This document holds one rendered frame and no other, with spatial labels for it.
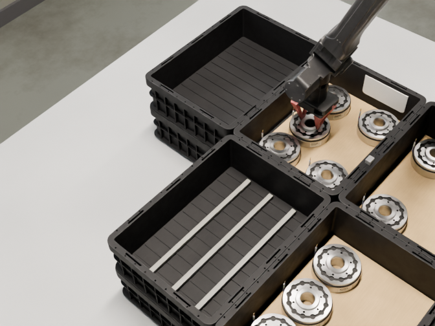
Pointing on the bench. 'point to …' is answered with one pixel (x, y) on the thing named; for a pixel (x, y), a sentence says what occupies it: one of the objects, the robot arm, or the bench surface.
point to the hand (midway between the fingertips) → (311, 121)
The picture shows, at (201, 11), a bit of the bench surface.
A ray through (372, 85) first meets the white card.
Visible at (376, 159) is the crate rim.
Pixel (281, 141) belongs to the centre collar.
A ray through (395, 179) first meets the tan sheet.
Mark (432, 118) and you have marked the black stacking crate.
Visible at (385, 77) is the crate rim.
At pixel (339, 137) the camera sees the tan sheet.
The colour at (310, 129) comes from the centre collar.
